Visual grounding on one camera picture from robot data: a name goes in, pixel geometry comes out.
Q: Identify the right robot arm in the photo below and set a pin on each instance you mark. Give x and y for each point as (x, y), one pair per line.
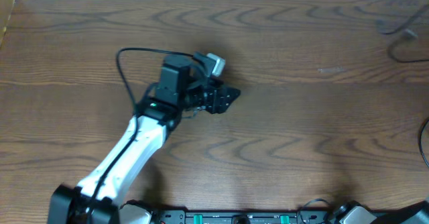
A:
(354, 212)

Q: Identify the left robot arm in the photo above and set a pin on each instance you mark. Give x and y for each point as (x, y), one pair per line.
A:
(187, 83)

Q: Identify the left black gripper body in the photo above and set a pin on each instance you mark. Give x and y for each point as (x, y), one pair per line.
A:
(214, 100)

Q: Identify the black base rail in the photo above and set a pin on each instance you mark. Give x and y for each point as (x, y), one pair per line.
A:
(228, 217)

